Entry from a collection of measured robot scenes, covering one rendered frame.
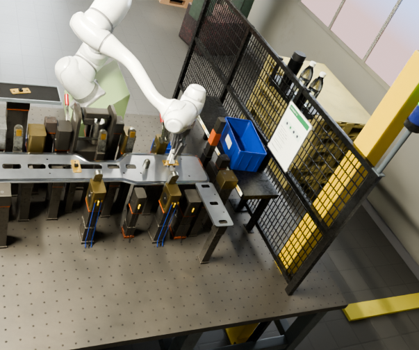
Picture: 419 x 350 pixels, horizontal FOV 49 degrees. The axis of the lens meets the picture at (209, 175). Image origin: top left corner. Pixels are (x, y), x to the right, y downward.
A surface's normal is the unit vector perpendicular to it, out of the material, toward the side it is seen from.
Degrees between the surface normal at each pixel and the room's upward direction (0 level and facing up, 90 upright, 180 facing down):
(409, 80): 90
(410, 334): 0
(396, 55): 90
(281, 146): 90
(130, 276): 0
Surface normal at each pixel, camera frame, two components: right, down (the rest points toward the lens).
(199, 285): 0.33, -0.72
